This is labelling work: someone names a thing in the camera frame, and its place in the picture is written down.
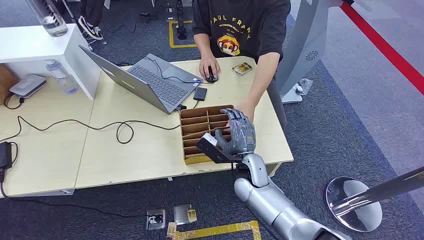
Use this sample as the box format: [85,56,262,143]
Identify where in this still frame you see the chrome stanchion base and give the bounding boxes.
[324,176,384,233]

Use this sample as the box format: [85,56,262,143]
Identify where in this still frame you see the clear plastic bag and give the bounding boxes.
[294,77,314,97]

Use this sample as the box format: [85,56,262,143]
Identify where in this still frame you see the black tripod stand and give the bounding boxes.
[174,0,188,41]

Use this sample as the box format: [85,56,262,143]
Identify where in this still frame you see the floor socket plate with plug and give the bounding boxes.
[146,208,167,231]

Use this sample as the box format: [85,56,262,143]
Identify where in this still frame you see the black mouse cable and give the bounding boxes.
[143,55,213,86]

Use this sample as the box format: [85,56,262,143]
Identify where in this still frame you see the person's right hand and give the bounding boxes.
[198,54,222,80]

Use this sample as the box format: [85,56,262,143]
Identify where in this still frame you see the chrome stanchion pole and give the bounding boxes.
[331,165,424,216]

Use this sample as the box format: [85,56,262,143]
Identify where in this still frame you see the long black desk cable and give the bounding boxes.
[0,115,182,145]

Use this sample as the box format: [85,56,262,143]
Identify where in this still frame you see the grey router box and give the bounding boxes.
[8,74,48,99]

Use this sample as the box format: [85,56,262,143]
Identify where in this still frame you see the packaged snack pack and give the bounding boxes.
[231,61,254,77]

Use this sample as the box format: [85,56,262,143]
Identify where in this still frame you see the small black hub box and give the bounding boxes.
[192,86,209,102]

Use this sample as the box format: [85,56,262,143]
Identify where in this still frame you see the clear plastic water bottle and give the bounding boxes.
[45,59,79,95]

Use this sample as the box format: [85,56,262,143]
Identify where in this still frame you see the black floor cable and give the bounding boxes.
[0,168,164,222]

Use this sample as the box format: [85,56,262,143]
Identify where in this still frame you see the brown divided card box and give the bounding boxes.
[178,104,236,166]

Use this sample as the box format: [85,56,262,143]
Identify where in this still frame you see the black and white shoe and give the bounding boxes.
[77,15,105,42]

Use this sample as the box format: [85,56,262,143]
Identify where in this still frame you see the clear glass water bottle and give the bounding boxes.
[25,0,69,38]

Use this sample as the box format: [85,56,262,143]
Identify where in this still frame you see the plain metal floor plate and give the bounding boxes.
[173,203,194,226]

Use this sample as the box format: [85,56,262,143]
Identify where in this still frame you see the white shelf unit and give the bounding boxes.
[0,23,102,101]

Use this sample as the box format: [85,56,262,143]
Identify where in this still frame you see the white kiosk stand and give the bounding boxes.
[274,0,332,105]

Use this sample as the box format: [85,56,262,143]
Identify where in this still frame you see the person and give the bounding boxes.
[192,0,292,132]

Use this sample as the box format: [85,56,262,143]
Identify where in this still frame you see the black computer mouse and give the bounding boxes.
[204,65,219,84]

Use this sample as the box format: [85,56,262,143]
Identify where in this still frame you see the person's left hand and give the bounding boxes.
[224,100,256,132]

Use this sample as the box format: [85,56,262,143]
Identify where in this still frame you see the grey laptop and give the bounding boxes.
[78,44,204,116]

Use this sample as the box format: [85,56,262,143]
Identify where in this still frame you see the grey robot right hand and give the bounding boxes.
[214,107,257,156]

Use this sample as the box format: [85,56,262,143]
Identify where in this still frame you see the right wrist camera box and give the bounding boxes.
[195,132,243,165]

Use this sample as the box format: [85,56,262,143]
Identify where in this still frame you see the black power adapter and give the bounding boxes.
[0,141,13,171]

